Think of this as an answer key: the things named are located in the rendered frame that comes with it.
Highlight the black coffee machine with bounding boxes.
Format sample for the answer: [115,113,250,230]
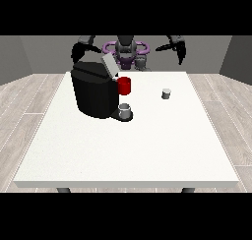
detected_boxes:
[70,60,134,123]

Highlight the pale grey machine lid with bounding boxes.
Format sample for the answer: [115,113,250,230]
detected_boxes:
[100,52,120,78]

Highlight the grey robot trunk purple rings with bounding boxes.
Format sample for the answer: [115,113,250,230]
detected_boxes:
[101,35,153,72]

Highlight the small grey cup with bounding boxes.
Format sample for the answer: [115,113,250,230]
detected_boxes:
[117,102,133,119]

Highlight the red pod holder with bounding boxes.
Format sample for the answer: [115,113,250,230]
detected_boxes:
[116,76,132,96]

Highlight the small grey coffee pod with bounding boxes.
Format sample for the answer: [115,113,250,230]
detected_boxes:
[161,88,172,100]

